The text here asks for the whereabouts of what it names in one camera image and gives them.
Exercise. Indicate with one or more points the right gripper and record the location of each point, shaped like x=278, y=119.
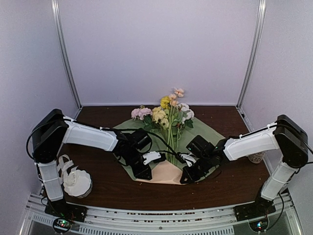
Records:
x=191, y=177

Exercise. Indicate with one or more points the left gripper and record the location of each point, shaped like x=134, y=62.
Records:
x=139, y=174

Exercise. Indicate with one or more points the green wrapping paper sheet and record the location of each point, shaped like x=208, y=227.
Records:
x=200, y=128

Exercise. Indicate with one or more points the cream fake flower bunch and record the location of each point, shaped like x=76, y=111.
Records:
x=163, y=119

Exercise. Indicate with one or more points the yellow fake flower stem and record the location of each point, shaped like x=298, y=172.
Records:
x=165, y=102

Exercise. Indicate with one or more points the pink fake flower stem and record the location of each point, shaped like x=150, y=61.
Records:
x=143, y=114

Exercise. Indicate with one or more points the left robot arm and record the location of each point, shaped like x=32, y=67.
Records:
x=57, y=131

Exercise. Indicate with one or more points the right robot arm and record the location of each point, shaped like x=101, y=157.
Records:
x=283, y=135

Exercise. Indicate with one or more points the peach fake flower stem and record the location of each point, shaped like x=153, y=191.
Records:
x=174, y=118

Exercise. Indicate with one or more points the white scalloped dish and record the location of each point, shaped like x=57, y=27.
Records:
x=77, y=183

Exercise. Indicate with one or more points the white patterned mug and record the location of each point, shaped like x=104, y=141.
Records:
x=256, y=158

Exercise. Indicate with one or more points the white ribbon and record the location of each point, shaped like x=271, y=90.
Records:
x=64, y=163

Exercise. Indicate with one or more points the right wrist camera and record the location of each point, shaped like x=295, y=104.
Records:
x=185, y=158

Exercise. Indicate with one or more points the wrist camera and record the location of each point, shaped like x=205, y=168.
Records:
x=185, y=158
x=154, y=156

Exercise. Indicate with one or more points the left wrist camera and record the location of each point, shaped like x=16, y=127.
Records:
x=154, y=156

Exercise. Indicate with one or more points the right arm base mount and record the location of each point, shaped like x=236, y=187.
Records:
x=256, y=213

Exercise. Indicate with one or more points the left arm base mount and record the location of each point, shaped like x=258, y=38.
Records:
x=66, y=215

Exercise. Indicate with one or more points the front aluminium rail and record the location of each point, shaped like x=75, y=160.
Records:
x=211, y=221

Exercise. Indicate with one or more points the aluminium corner frame post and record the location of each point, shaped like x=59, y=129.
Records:
x=260, y=19

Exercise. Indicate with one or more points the left aluminium frame post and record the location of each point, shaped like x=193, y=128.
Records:
x=64, y=54

